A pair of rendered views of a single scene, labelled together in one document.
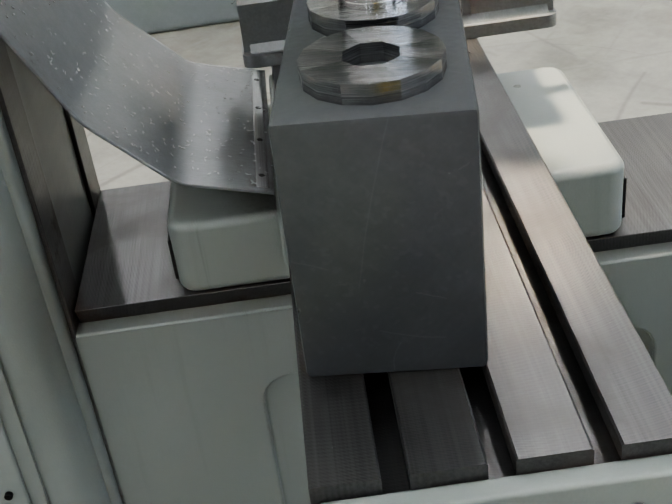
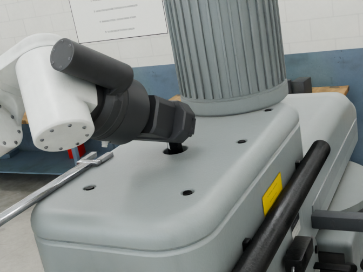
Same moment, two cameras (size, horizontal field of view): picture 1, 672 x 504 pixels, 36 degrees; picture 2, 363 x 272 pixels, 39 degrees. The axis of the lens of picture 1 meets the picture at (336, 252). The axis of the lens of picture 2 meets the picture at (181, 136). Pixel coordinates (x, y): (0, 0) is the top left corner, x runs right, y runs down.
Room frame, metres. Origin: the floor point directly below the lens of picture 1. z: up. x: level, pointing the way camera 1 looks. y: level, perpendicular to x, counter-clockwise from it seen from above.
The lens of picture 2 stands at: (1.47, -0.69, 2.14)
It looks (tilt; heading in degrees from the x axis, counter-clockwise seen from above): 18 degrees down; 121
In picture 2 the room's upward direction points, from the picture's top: 10 degrees counter-clockwise
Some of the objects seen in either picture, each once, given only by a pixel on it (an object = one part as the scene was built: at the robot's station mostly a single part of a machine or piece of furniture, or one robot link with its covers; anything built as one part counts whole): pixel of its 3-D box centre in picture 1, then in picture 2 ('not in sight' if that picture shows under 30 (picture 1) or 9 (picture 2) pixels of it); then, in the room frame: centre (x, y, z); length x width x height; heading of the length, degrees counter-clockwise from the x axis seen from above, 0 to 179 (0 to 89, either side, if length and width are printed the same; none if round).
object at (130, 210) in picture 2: not in sight; (188, 194); (1.09, -0.05, 1.81); 0.47 x 0.26 x 0.16; 91
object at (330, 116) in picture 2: not in sight; (284, 161); (1.08, 0.43, 1.66); 0.80 x 0.23 x 0.20; 91
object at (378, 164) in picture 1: (384, 160); not in sight; (0.64, -0.04, 1.06); 0.22 x 0.12 x 0.20; 174
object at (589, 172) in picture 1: (383, 160); not in sight; (1.09, -0.07, 0.82); 0.50 x 0.35 x 0.12; 91
